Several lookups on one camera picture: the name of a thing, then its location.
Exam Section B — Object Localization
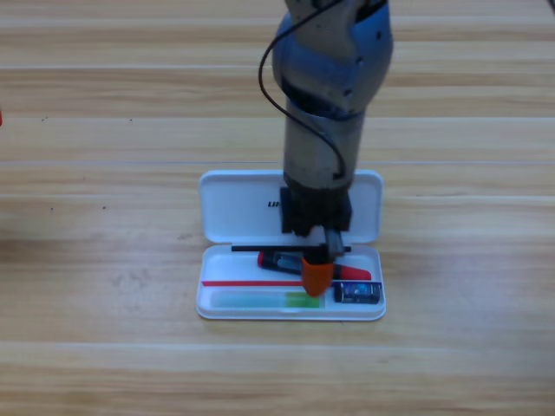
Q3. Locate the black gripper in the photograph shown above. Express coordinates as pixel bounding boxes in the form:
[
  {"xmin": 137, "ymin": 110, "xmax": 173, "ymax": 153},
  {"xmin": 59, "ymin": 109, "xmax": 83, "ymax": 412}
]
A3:
[{"xmin": 279, "ymin": 181, "xmax": 354, "ymax": 298}]

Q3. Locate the black marker with red caps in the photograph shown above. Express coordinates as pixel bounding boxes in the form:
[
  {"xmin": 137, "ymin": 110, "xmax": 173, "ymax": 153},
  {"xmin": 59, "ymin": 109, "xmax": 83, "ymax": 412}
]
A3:
[{"xmin": 257, "ymin": 250, "xmax": 373, "ymax": 283}]

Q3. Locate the blue and black eraser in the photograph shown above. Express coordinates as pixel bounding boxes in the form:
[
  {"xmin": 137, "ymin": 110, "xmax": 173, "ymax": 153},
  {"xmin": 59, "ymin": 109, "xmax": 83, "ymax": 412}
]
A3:
[{"xmin": 334, "ymin": 281, "xmax": 383, "ymax": 305}]

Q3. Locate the white Unitree pencil case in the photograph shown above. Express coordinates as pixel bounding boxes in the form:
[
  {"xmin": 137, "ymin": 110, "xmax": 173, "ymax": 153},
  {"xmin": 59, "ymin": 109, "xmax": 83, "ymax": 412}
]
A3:
[{"xmin": 195, "ymin": 167, "xmax": 387, "ymax": 322}]

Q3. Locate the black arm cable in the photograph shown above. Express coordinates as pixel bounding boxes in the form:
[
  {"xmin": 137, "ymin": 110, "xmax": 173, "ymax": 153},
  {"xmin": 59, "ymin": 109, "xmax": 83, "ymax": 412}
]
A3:
[{"xmin": 258, "ymin": 0, "xmax": 348, "ymax": 181}]

